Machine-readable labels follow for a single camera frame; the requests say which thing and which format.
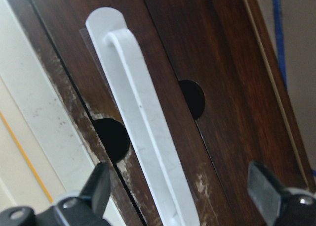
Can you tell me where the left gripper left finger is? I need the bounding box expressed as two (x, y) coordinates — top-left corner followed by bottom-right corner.
(0, 163), (111, 226)

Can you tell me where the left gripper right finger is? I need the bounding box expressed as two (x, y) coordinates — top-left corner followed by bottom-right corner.
(247, 161), (316, 226)

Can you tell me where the wooden drawer with white handle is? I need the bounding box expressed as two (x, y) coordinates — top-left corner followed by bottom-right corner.
(24, 0), (255, 226)

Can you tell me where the dark wooden drawer cabinet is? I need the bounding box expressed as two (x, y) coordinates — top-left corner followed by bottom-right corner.
(8, 0), (316, 226)

